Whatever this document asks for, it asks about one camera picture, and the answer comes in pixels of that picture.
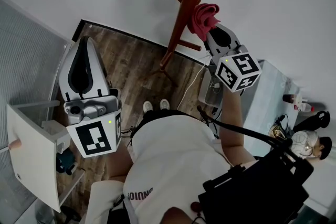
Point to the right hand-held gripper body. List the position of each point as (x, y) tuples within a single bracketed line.
[(241, 70)]

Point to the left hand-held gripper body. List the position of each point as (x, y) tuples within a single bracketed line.
[(92, 136)]

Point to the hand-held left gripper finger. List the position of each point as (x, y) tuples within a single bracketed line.
[(101, 78), (64, 78)]

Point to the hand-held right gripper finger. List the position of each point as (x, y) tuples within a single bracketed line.
[(233, 38), (211, 47)]

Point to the red cloth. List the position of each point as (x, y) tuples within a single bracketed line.
[(203, 18)]

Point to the brown wooden coat rack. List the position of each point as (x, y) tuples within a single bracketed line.
[(187, 2)]

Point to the person's right forearm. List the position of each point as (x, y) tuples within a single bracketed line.
[(232, 123)]

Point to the person's left forearm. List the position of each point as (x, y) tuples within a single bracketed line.
[(119, 165)]

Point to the table with pale blue cloth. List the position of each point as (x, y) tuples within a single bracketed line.
[(265, 102)]

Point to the teal toy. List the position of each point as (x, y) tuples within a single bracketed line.
[(65, 162)]

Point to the clear plastic box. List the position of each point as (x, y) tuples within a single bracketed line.
[(208, 94)]

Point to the person's left white shoe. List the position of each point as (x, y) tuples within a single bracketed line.
[(147, 106)]

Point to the person's white shoe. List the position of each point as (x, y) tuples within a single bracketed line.
[(164, 104), (147, 106)]

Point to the dark drink cup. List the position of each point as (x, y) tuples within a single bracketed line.
[(290, 98)]

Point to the white cabinet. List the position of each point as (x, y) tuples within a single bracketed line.
[(34, 154)]

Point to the person's right white shoe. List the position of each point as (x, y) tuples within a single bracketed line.
[(164, 104)]

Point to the clear bottle with red cap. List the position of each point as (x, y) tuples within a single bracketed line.
[(304, 107)]

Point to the person's white shirt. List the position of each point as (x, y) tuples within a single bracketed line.
[(173, 154)]

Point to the white doll with black hair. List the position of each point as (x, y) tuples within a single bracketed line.
[(307, 143)]

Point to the black backpack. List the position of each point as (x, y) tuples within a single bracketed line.
[(257, 191)]

